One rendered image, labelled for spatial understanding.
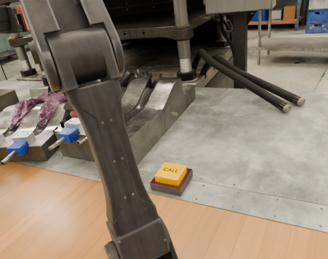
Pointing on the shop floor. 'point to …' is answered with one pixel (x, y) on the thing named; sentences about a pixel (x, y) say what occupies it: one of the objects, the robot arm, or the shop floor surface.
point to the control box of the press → (237, 24)
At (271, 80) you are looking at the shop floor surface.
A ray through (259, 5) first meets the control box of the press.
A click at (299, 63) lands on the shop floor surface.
